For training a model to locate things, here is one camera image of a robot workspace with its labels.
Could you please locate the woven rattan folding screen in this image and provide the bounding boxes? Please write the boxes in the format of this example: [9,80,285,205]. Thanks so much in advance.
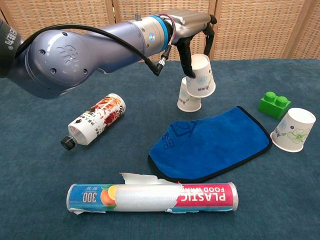
[0,0,320,68]

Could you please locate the green toy building block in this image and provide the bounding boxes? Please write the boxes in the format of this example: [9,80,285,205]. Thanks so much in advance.
[257,91,292,121]

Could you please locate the white floral paper cup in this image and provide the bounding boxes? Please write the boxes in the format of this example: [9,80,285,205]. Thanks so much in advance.
[177,76,202,113]
[269,107,317,153]
[186,53,216,98]

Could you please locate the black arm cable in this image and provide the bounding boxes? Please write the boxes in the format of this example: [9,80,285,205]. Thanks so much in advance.
[14,23,173,77]

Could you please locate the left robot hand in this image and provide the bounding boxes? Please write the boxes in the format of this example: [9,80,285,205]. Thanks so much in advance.
[166,9,218,79]

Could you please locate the blue microfiber cloth black trim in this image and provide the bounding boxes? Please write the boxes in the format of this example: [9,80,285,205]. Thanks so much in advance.
[147,105,273,184]

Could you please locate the plastic food wrap roll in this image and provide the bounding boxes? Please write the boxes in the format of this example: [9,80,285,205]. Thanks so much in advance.
[65,172,239,216]

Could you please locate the plastic bottle with floral label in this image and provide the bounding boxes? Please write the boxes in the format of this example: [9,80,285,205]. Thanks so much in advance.
[60,93,127,151]

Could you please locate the dark teal carpet table cover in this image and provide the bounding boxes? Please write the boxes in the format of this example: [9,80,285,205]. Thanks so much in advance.
[0,58,320,240]

